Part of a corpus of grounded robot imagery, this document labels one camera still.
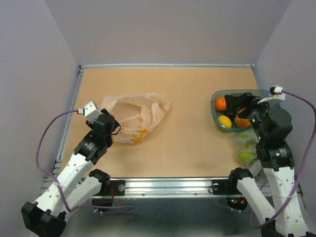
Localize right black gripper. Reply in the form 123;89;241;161
225;92;276;142

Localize orange mandarin fruit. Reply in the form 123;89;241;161
214;97;227;112

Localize yellow fruit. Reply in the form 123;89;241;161
218;115;232;128

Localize small toy pineapple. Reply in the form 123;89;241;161
235;107;251;128

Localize orange printed plastic bag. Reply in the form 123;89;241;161
101;93;170;144

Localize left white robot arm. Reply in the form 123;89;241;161
21;102;119;237

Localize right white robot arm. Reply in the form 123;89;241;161
224;92;315;237

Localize bag of green fruit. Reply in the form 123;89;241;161
233;130;262;177

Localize teal plastic tray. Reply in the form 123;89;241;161
210;86;285;132

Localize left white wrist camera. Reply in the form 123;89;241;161
77;101;102;123

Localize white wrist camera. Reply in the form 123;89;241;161
77;101;102;123
258;85;286;105

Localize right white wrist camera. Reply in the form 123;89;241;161
258;85;286;105

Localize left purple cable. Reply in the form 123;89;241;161
36;109;133;215

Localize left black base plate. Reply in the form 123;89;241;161
94;180;126;197

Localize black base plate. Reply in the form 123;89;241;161
94;180;126;197
208;179;240;195

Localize aluminium left rail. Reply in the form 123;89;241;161
52;67;84;177

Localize aluminium rail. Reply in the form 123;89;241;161
92;177;244;199
52;67;84;177
79;63;255;70

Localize aluminium back rail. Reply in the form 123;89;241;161
79;63;255;70

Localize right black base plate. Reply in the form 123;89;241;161
208;179;240;195

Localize aluminium front rail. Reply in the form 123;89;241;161
92;177;244;199

